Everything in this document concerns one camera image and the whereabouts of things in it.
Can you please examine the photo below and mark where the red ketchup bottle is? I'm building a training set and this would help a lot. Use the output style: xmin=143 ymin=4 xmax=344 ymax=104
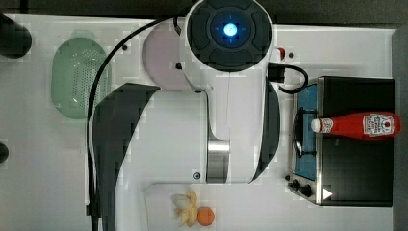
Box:
xmin=311 ymin=112 xmax=401 ymax=141

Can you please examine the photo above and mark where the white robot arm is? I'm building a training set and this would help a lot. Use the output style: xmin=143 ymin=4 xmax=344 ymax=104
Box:
xmin=88 ymin=0 xmax=280 ymax=231

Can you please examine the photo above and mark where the black toaster oven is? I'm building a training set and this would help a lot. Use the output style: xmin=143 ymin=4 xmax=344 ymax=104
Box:
xmin=285 ymin=77 xmax=395 ymax=207

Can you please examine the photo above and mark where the pink round plate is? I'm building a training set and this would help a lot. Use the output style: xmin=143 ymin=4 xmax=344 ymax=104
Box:
xmin=142 ymin=19 xmax=191 ymax=90

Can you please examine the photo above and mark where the peeled toy banana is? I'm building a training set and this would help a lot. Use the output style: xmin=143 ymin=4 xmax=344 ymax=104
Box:
xmin=171 ymin=191 xmax=198 ymax=227

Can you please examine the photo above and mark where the small orange fruit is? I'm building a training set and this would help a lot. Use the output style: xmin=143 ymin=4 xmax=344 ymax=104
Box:
xmin=197 ymin=207 xmax=215 ymax=226

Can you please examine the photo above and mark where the small red toy fruit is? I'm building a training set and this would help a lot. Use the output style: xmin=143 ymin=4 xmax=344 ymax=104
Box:
xmin=277 ymin=47 xmax=286 ymax=61

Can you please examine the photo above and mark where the green perforated colander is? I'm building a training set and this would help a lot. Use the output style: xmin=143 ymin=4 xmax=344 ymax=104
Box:
xmin=51 ymin=30 xmax=107 ymax=119

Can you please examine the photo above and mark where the black object left edge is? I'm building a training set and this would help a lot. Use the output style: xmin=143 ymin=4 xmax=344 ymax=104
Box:
xmin=0 ymin=143 xmax=9 ymax=163

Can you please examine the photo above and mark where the black cylinder top left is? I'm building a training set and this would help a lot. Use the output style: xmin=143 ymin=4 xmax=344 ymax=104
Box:
xmin=0 ymin=14 xmax=32 ymax=59

